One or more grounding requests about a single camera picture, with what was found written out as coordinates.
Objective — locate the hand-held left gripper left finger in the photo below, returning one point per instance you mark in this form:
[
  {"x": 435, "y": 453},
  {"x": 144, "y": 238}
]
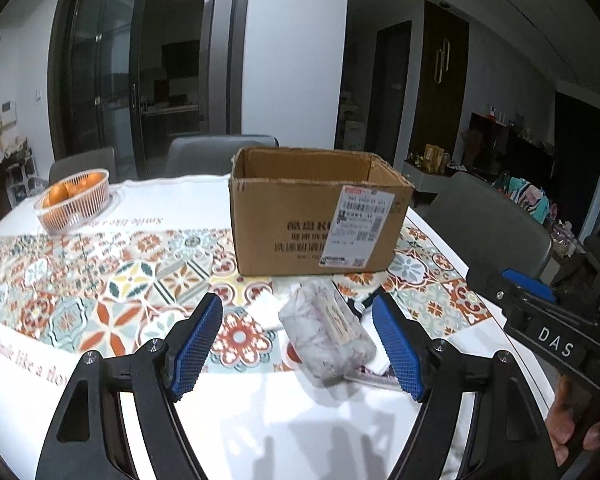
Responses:
[{"x": 195, "y": 352}]

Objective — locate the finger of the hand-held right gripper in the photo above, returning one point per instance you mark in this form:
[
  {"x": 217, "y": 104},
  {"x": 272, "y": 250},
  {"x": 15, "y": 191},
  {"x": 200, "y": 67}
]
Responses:
[
  {"x": 487, "y": 282},
  {"x": 530, "y": 285}
]

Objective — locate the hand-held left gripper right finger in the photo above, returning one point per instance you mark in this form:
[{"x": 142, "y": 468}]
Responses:
[{"x": 397, "y": 352}]

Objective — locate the white marbled tissue pack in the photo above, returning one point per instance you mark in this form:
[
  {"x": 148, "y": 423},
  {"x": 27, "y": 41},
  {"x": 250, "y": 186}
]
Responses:
[{"x": 325, "y": 330}]

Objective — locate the white zigzag-edged cloth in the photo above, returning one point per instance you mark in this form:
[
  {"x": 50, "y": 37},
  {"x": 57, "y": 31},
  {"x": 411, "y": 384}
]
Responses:
[{"x": 267, "y": 310}]

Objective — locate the brown cardboard box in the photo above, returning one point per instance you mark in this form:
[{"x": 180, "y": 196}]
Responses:
[{"x": 280, "y": 225}]

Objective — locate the person's right hand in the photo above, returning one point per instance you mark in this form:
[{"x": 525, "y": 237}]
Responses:
[{"x": 561, "y": 420}]

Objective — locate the grey dining chair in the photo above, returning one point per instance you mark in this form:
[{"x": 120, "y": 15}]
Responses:
[{"x": 485, "y": 220}]

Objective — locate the clothes on drying rack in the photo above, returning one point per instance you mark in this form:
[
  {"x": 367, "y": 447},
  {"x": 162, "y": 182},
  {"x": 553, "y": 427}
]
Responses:
[{"x": 527, "y": 197}]

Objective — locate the floral patterned tablecloth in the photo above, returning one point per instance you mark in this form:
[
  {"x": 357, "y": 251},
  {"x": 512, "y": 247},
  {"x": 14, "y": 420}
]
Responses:
[{"x": 130, "y": 280}]

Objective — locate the white low console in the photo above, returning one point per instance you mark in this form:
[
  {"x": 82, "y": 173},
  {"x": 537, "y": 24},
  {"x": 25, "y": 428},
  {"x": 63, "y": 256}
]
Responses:
[{"x": 425, "y": 177}]

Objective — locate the yellow bags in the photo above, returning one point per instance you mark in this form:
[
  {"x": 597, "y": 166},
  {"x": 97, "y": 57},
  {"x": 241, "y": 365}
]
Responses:
[{"x": 434, "y": 156}]

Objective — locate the white plastic fruit basket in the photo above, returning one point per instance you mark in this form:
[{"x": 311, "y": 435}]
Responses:
[{"x": 72, "y": 212}]

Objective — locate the orange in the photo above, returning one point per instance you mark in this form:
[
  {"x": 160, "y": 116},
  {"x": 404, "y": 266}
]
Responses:
[
  {"x": 94, "y": 180},
  {"x": 57, "y": 194},
  {"x": 77, "y": 187}
]

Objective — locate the grey chair back middle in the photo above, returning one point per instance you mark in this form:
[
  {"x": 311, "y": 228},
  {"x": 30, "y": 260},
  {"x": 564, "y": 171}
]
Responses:
[{"x": 220, "y": 152}]

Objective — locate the grey chair back left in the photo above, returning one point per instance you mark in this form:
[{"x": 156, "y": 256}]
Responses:
[{"x": 82, "y": 165}]

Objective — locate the small white storage shelf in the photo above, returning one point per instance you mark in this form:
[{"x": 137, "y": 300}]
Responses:
[{"x": 17, "y": 170}]

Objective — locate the dark glass sliding door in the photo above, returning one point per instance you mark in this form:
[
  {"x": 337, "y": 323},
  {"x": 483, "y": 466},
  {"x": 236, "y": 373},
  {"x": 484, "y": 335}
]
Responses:
[{"x": 105, "y": 70}]

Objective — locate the white wall intercom panel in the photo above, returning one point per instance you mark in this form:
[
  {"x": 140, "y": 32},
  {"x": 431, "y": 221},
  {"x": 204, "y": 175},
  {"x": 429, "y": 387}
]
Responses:
[{"x": 9, "y": 112}]

